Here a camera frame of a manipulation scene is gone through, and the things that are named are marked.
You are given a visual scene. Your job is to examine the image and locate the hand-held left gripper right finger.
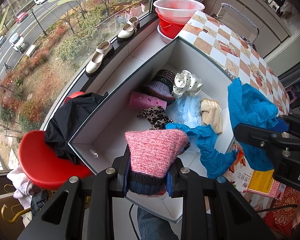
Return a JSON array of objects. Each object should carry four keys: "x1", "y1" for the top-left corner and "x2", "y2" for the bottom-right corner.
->
[{"x1": 166, "y1": 159, "x2": 273, "y2": 240}]

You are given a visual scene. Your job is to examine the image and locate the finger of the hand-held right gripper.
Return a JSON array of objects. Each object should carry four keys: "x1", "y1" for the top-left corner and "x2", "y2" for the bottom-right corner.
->
[
  {"x1": 234, "y1": 123, "x2": 290, "y2": 160},
  {"x1": 276, "y1": 114, "x2": 300, "y2": 137}
]

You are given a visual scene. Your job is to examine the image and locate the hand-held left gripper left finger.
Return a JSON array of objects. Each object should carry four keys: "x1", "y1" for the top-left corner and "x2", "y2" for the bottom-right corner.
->
[{"x1": 17, "y1": 152, "x2": 130, "y2": 240}]

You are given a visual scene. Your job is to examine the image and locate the pink knit hat dark cuff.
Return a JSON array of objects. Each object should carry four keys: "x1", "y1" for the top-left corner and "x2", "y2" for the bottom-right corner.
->
[{"x1": 125, "y1": 129, "x2": 189, "y2": 195}]

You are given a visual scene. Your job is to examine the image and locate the beige towel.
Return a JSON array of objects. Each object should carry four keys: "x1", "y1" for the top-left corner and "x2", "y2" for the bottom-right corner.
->
[{"x1": 200, "y1": 99, "x2": 223, "y2": 134}]

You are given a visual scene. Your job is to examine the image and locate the leopard print scrunchie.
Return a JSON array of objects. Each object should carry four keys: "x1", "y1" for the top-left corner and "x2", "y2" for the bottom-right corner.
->
[{"x1": 137, "y1": 106, "x2": 174, "y2": 130}]

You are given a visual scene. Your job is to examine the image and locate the light blue fluffy scrunchie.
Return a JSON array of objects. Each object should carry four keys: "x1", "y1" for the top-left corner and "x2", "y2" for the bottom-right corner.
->
[{"x1": 169, "y1": 96, "x2": 203, "y2": 128}]

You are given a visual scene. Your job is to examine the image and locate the pink holed sponge block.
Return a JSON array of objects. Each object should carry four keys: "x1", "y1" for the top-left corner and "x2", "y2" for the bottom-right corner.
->
[{"x1": 129, "y1": 92, "x2": 168, "y2": 110}]

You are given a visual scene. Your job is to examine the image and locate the cream polka dot scrunchie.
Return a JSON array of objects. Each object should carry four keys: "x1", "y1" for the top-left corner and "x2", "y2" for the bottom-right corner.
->
[{"x1": 172, "y1": 70, "x2": 203, "y2": 99}]

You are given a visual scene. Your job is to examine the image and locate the purple knit hat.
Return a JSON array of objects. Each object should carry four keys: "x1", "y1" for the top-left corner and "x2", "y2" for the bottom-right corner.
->
[{"x1": 142, "y1": 69, "x2": 177, "y2": 105}]

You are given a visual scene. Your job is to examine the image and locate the red patterned box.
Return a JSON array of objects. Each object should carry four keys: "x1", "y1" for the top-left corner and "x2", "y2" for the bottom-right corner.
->
[{"x1": 272, "y1": 181, "x2": 294, "y2": 198}]

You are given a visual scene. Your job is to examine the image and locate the yellow box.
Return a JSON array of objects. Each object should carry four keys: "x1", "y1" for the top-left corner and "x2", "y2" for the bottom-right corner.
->
[{"x1": 247, "y1": 170, "x2": 275, "y2": 194}]

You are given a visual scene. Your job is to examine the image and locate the white floral box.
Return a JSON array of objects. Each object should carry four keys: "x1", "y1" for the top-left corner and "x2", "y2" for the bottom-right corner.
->
[{"x1": 224, "y1": 142, "x2": 255, "y2": 193}]

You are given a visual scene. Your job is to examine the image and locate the person's leg in jeans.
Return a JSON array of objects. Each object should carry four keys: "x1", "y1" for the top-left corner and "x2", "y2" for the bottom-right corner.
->
[{"x1": 136, "y1": 206, "x2": 179, "y2": 240}]

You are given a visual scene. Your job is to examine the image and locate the red patterned cloth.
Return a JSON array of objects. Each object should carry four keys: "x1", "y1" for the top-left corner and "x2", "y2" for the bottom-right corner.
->
[{"x1": 264, "y1": 191, "x2": 300, "y2": 239}]

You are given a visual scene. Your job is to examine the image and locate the black cloth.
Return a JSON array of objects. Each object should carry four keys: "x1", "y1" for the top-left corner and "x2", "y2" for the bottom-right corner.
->
[{"x1": 44, "y1": 92, "x2": 109, "y2": 165}]

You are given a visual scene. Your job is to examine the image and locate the red round stool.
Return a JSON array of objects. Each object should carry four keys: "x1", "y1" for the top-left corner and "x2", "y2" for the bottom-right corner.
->
[
  {"x1": 64, "y1": 92, "x2": 85, "y2": 105},
  {"x1": 19, "y1": 130, "x2": 93, "y2": 189}
]

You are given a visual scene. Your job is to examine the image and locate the checkered tablecloth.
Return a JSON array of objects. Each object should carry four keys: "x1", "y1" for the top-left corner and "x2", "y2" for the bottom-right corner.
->
[{"x1": 179, "y1": 9, "x2": 290, "y2": 120}]

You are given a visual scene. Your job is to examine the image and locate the white fluffy cloth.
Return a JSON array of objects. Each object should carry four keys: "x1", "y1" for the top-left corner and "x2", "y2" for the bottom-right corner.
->
[{"x1": 7, "y1": 166, "x2": 37, "y2": 205}]

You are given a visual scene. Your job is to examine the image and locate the gold hanger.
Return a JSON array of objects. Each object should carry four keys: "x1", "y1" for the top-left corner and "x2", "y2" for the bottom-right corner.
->
[{"x1": 1, "y1": 184, "x2": 32, "y2": 224}]

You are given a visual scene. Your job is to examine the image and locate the red basin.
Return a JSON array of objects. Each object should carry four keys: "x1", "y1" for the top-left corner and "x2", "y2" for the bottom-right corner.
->
[{"x1": 157, "y1": 14, "x2": 188, "y2": 39}]

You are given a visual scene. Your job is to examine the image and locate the white van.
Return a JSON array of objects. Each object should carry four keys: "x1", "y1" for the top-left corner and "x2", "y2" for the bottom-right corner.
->
[{"x1": 9, "y1": 32, "x2": 25, "y2": 53}]

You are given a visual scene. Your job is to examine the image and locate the black cable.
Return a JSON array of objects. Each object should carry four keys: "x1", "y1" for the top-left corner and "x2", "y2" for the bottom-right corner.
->
[{"x1": 129, "y1": 203, "x2": 143, "y2": 240}]

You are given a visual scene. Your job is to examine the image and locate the cream strap shoe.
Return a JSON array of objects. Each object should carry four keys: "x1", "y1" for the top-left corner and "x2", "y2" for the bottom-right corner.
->
[
  {"x1": 85, "y1": 40, "x2": 115, "y2": 77},
  {"x1": 117, "y1": 16, "x2": 140, "y2": 43}
]

